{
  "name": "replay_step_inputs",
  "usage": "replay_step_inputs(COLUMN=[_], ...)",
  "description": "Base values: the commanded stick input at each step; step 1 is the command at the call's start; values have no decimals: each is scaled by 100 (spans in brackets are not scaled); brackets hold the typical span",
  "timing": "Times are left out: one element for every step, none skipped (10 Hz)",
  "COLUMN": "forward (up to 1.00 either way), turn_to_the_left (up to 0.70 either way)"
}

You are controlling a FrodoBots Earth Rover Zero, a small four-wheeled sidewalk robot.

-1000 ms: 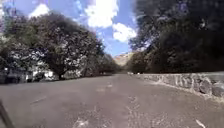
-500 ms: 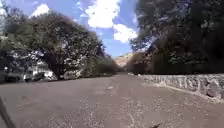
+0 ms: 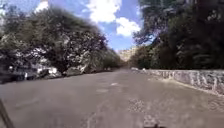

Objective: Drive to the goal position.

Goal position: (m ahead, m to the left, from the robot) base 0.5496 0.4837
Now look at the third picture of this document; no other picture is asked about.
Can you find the pale rocky hill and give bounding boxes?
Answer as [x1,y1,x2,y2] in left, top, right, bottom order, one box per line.
[116,45,139,63]

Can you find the grey asphalt road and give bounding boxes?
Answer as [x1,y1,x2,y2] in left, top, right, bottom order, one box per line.
[0,68,224,128]

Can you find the dense roadside trees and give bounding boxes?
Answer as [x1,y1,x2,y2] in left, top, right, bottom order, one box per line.
[0,4,124,77]

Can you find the robot's own part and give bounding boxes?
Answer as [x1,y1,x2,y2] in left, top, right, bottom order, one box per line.
[144,123,166,128]

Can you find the tall dark trees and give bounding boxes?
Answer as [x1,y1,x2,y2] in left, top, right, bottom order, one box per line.
[128,0,224,71]

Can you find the pale dirt verge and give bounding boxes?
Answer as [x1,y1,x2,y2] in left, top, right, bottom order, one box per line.
[143,73,224,105]

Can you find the grey stone wall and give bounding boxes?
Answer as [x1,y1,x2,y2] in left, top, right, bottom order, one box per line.
[131,67,224,96]

